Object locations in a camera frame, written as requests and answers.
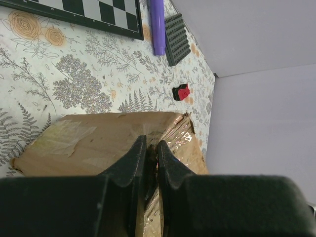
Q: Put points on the brown taped cardboard box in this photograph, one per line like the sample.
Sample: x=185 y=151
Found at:
x=89 y=144

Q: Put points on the purple cylindrical handle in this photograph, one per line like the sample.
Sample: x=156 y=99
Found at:
x=158 y=26

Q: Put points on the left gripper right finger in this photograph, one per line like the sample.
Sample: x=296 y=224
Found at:
x=195 y=205

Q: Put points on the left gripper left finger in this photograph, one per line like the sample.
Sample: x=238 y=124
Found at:
x=110 y=204

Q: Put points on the black white checkerboard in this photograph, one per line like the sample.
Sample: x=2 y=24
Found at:
x=120 y=17

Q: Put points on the dark grey studded plate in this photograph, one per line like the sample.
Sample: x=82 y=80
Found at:
x=177 y=44

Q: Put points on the red black knife cap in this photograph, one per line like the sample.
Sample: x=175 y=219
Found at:
x=181 y=92

